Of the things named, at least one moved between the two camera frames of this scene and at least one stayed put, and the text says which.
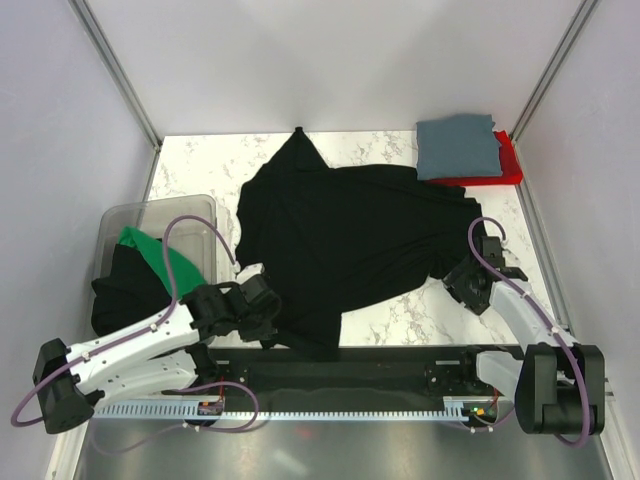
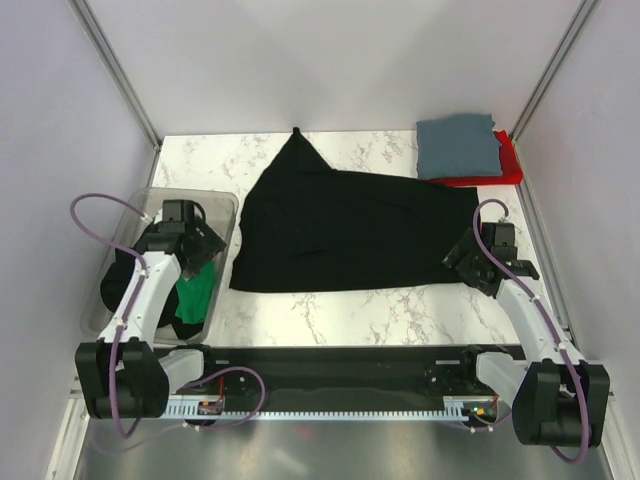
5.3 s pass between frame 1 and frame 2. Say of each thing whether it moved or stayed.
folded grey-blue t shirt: stayed
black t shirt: moved
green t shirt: moved
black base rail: stayed
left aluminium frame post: stayed
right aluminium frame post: stayed
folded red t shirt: stayed
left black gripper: moved
